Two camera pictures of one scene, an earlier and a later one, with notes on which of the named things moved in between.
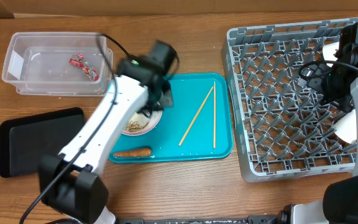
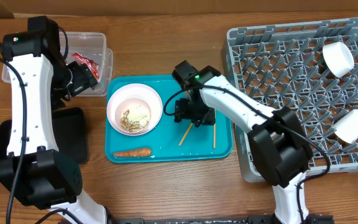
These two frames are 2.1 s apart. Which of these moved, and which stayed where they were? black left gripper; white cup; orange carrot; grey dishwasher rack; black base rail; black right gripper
Moved: black left gripper; black right gripper
Stayed: grey dishwasher rack; white cup; black base rail; orange carrot
